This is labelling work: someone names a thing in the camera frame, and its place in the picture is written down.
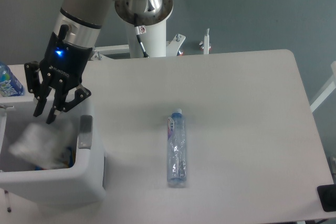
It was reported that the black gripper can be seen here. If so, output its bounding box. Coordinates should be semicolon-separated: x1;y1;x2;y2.
24;24;94;125

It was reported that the white paper wrapper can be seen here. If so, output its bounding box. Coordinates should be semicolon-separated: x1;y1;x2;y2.
8;120;76;169

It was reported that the clear plastic bottle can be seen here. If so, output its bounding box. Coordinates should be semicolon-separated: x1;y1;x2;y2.
166;109;187;188

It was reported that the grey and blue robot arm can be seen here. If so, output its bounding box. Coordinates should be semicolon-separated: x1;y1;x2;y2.
24;0;173;124

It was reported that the white trash can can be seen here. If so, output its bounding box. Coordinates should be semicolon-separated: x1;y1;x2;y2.
1;97;106;205

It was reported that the blue labelled water bottle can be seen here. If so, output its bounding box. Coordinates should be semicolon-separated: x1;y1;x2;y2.
1;62;25;97

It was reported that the blue snack packet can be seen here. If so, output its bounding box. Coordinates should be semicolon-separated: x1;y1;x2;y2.
35;147;76;170

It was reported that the black device at table edge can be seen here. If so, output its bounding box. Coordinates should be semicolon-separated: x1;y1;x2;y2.
317;184;336;212

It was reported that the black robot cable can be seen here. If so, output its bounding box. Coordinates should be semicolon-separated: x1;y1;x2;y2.
133;13;150;58

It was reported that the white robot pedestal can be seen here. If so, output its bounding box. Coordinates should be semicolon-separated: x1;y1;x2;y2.
90;0;186;61

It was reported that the white frame leg right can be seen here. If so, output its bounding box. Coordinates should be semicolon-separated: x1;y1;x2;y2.
310;61;335;113

